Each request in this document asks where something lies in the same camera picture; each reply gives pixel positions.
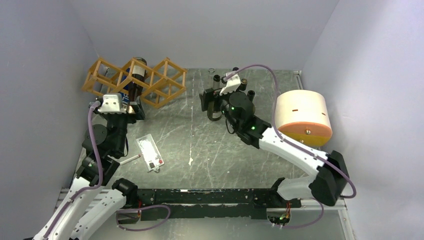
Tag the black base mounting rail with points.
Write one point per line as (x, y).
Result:
(206, 203)

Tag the blue labelled clear bottle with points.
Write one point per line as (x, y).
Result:
(124, 96)

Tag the clear plastic blister package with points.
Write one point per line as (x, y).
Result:
(150, 153)

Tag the wooden wine rack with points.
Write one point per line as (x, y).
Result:
(155, 86)

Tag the cream orange cylindrical drawer box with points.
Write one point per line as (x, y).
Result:
(302, 115)

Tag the dark green wine bottle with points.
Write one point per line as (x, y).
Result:
(251, 95)

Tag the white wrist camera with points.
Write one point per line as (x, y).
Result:
(232, 82)
(111, 104)

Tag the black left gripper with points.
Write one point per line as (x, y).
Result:
(138, 109)

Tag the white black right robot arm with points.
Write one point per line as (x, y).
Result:
(326, 172)

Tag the white pink marker pen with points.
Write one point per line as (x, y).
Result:
(126, 161)

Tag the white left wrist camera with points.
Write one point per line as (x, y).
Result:
(111, 104)

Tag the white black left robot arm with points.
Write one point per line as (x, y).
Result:
(105, 143)

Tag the clear whisky bottle black label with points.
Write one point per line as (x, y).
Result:
(243, 85)

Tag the dark bottle silver cap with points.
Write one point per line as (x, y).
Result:
(213, 114)

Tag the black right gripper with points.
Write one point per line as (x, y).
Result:
(205, 98)

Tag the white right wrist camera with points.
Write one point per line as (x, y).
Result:
(232, 82)

